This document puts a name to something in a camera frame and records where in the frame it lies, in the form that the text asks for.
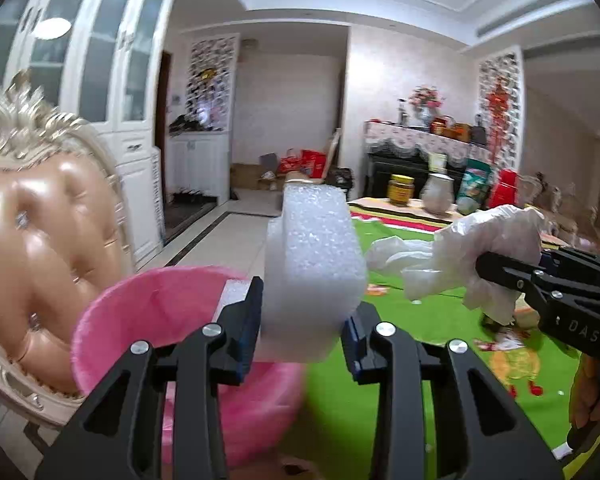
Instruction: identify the white foam block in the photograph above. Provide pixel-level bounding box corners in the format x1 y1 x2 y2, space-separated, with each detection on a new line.
254 183 369 363

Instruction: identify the dark wooden door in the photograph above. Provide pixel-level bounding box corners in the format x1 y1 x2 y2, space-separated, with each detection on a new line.
161 50 174 241

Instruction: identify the white low cabinet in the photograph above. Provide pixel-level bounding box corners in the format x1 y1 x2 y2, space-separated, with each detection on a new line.
162 130 231 206

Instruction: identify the dark piano with lace cover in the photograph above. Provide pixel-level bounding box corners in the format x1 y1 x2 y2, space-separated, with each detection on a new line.
362 120 488 202

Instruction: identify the red knot wall hanging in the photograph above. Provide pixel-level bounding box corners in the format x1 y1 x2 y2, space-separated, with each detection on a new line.
486 77 511 166

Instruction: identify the cardboard box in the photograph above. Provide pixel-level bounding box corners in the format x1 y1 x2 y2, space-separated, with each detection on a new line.
230 162 262 191

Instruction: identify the pink trash bag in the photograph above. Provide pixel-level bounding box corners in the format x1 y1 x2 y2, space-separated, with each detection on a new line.
71 266 306 468

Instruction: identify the white ceramic teapot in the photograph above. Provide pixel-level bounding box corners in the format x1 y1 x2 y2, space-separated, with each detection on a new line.
420 172 455 214

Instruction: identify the white glass-door cabinet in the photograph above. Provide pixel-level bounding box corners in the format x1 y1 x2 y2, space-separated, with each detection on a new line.
0 0 181 266

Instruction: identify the ornate cream leather chair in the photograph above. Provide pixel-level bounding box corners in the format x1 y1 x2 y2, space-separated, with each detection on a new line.
0 71 136 428

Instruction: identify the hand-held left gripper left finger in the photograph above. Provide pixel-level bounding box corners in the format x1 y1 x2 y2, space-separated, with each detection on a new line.
35 276 264 480

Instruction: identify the clear plastic bag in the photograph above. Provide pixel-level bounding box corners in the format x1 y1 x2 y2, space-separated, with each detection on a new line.
365 205 546 326

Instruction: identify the flower bouquet in vase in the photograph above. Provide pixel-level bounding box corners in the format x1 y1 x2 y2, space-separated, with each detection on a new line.
408 86 443 128

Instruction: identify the green snack bag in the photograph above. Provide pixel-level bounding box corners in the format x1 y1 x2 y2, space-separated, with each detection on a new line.
456 158 493 213

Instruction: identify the black bag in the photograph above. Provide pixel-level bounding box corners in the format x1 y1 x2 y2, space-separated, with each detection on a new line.
325 167 355 192

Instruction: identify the white lattice screen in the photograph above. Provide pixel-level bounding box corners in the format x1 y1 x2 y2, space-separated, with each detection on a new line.
475 45 525 176
182 32 241 133

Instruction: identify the ornate cream sofa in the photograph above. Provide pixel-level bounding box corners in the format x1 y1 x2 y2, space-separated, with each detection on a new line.
517 174 597 222

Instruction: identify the red thermos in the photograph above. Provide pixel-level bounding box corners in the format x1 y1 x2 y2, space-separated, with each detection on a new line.
489 169 520 209

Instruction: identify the person's right hand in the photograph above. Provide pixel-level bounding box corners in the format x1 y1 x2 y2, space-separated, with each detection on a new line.
569 352 600 428

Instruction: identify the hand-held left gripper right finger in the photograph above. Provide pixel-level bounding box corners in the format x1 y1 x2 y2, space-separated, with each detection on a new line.
341 301 566 480

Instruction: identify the yellow-lidded jar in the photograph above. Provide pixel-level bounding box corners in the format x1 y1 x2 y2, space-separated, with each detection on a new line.
386 174 415 206

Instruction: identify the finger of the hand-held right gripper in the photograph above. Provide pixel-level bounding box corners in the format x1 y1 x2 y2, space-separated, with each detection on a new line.
475 251 548 303
539 247 600 288

